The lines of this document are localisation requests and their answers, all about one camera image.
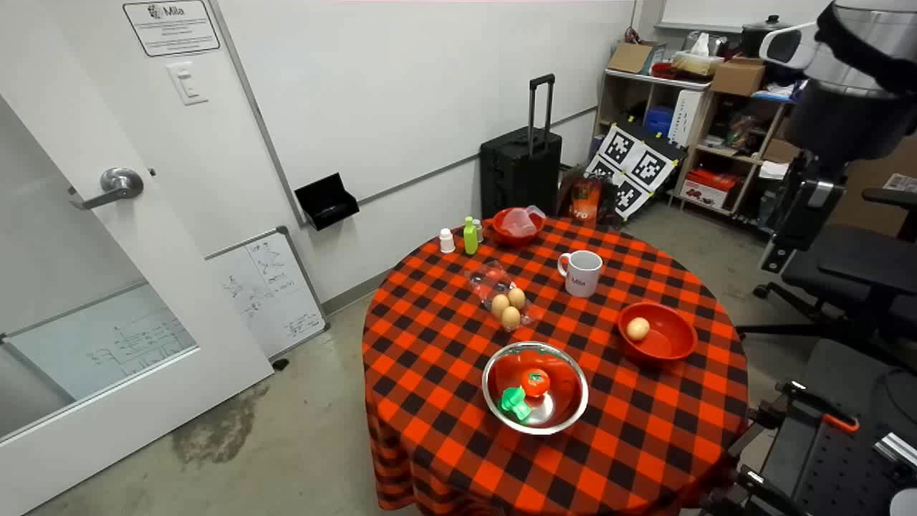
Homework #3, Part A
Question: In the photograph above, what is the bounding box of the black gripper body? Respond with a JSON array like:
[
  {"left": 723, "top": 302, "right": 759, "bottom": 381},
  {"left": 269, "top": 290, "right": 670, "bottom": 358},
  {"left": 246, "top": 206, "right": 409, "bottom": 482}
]
[{"left": 783, "top": 79, "right": 917, "bottom": 179}]

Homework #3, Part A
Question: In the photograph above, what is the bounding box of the empty-looking red plastic bowl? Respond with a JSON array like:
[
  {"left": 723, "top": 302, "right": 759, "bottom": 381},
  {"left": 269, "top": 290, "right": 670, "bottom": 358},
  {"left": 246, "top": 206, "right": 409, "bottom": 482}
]
[{"left": 617, "top": 298, "right": 699, "bottom": 367}]

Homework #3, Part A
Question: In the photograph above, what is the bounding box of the stainless steel bowl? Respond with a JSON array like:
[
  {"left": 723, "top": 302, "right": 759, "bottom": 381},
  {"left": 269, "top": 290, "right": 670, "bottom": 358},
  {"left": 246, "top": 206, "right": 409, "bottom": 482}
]
[{"left": 478, "top": 338, "right": 594, "bottom": 437}]

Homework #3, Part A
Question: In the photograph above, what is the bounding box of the red bowl with plastic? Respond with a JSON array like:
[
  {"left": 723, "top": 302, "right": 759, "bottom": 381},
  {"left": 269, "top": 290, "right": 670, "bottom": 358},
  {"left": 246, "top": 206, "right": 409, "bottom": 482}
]
[{"left": 488, "top": 206, "right": 550, "bottom": 248}]

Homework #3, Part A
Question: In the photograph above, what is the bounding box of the clear plastic egg carton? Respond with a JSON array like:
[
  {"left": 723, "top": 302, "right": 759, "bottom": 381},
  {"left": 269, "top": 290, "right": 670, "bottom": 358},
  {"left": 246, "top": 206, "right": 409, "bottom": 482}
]
[{"left": 468, "top": 258, "right": 533, "bottom": 334}]

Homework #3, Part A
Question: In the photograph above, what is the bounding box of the large cardboard box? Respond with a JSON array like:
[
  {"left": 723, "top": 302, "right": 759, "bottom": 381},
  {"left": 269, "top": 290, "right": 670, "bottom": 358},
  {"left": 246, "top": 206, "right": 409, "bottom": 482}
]
[{"left": 828, "top": 132, "right": 917, "bottom": 237}]

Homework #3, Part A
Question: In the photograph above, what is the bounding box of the black office chair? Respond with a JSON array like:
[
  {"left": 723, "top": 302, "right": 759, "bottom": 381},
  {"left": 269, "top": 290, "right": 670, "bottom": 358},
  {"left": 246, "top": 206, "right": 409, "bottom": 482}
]
[{"left": 740, "top": 184, "right": 917, "bottom": 374}]

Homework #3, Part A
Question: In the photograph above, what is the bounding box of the red storage box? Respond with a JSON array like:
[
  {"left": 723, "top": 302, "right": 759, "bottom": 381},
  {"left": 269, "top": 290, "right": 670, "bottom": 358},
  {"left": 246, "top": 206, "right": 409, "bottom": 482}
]
[{"left": 684, "top": 166, "right": 742, "bottom": 212}]

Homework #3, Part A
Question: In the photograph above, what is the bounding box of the medium cardboard box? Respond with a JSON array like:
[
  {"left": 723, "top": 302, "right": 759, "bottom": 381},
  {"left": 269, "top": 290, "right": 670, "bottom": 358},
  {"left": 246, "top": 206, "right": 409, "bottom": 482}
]
[{"left": 710, "top": 56, "right": 768, "bottom": 98}]

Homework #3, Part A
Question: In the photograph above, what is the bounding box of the black pot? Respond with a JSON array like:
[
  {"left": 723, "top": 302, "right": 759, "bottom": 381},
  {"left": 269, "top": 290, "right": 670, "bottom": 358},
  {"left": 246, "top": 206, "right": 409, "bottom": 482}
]
[{"left": 740, "top": 20, "right": 770, "bottom": 60}]

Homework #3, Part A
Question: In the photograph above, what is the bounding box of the white upright box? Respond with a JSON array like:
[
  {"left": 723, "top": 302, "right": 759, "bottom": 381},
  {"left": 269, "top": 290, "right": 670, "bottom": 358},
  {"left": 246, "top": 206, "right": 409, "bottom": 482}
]
[{"left": 667, "top": 89, "right": 707, "bottom": 148}]

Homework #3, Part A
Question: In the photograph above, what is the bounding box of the fiducial marker board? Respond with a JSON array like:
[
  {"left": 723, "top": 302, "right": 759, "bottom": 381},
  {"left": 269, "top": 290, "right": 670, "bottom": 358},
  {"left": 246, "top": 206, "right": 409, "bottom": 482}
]
[{"left": 581, "top": 120, "right": 683, "bottom": 224}]

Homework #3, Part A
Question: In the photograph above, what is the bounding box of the blue container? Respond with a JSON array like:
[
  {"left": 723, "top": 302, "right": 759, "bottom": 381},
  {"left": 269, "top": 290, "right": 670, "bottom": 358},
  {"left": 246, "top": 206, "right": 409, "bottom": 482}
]
[{"left": 641, "top": 106, "right": 673, "bottom": 138}]

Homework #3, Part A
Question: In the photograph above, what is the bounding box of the white mug with red print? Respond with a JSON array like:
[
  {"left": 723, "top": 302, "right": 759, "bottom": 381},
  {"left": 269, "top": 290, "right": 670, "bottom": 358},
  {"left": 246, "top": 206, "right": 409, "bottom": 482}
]
[{"left": 555, "top": 245, "right": 608, "bottom": 301}]

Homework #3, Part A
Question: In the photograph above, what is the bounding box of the orange bag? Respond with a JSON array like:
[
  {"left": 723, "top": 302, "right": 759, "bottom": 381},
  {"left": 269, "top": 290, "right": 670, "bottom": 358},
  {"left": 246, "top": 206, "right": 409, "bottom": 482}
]
[{"left": 563, "top": 173, "right": 608, "bottom": 229}]

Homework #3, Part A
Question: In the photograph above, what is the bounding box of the white storage shelf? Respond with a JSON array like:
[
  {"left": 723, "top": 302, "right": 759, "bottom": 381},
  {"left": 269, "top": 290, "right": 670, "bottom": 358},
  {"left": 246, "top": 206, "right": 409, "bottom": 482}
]
[{"left": 594, "top": 66, "right": 813, "bottom": 232}]

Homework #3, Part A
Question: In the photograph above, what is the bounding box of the black perforated mounting board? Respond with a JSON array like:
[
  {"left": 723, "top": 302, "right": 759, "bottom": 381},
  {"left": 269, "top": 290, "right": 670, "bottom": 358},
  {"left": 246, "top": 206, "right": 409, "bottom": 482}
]
[{"left": 755, "top": 338, "right": 917, "bottom": 516}]

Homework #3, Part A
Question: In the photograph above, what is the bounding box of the small cardboard box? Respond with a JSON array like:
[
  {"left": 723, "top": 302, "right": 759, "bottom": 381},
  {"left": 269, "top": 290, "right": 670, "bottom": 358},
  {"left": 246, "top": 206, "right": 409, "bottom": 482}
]
[{"left": 606, "top": 39, "right": 660, "bottom": 77}]

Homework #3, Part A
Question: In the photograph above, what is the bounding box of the clear pink plastic wrap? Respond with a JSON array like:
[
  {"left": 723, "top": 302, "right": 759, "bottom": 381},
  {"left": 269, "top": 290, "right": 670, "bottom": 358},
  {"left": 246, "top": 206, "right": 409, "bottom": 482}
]
[{"left": 498, "top": 204, "right": 547, "bottom": 239}]

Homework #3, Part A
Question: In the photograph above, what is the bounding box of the black rolling suitcase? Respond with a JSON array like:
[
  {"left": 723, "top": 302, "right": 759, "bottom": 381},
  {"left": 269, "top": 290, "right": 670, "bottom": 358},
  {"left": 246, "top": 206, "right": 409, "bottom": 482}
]
[{"left": 477, "top": 70, "right": 565, "bottom": 221}]

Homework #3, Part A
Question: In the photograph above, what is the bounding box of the red toy tomato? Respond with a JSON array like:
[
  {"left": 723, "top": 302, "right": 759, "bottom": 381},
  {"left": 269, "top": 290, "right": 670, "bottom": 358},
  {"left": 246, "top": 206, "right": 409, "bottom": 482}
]
[{"left": 518, "top": 367, "right": 555, "bottom": 401}]

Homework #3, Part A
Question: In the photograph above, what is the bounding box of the green toy vegetable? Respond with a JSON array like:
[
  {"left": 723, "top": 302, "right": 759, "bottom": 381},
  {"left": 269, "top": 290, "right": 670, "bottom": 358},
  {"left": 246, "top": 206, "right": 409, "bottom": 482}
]
[{"left": 497, "top": 384, "right": 533, "bottom": 424}]

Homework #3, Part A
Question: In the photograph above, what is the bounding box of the small green bottle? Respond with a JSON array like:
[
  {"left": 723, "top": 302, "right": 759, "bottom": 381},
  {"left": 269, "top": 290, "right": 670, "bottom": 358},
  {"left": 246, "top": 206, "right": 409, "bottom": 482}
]
[{"left": 461, "top": 215, "right": 484, "bottom": 258}]

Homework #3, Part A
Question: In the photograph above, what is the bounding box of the red black plaid tablecloth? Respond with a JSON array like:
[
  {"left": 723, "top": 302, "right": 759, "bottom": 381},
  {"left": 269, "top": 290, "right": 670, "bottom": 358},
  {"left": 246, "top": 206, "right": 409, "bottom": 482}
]
[{"left": 358, "top": 215, "right": 755, "bottom": 516}]

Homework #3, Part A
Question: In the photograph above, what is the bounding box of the small framed whiteboard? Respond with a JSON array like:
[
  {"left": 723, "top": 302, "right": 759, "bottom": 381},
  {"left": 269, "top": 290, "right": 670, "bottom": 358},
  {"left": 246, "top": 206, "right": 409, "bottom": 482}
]
[{"left": 204, "top": 227, "right": 329, "bottom": 364}]

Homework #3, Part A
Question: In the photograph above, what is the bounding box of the white door with glass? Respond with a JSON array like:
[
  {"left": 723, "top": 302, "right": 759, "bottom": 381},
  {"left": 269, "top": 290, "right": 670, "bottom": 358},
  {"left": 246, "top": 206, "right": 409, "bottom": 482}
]
[{"left": 0, "top": 0, "right": 279, "bottom": 516}]

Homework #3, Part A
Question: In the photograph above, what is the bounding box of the black clamp orange handle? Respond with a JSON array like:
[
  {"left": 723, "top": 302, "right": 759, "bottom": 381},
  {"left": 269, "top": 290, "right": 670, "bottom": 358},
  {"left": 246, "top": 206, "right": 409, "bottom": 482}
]
[{"left": 778, "top": 377, "right": 862, "bottom": 437}]

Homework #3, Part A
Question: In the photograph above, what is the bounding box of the large wall whiteboard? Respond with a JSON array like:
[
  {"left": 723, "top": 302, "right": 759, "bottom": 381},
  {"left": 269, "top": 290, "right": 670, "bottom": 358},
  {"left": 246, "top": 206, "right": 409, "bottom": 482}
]
[{"left": 207, "top": 0, "right": 641, "bottom": 229}]

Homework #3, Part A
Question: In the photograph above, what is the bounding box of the black wall tray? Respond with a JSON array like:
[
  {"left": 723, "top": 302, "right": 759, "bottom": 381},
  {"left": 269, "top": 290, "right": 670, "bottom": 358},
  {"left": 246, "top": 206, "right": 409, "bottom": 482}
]
[{"left": 292, "top": 169, "right": 361, "bottom": 232}]

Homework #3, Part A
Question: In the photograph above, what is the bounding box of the white light switch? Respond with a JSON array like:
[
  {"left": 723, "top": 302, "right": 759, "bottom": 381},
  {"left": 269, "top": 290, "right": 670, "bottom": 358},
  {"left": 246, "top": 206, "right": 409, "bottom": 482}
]
[{"left": 166, "top": 56, "right": 213, "bottom": 109}]

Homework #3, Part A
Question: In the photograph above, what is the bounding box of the white wall sign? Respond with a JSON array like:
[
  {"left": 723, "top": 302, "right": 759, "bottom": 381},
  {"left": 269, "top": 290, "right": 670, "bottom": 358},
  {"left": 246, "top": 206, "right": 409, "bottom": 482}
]
[{"left": 121, "top": 0, "right": 223, "bottom": 60}]

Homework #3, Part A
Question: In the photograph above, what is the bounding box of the silver door lever handle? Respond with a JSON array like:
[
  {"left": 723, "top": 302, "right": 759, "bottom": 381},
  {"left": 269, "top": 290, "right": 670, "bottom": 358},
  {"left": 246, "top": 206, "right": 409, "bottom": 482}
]
[{"left": 67, "top": 166, "right": 149, "bottom": 212}]

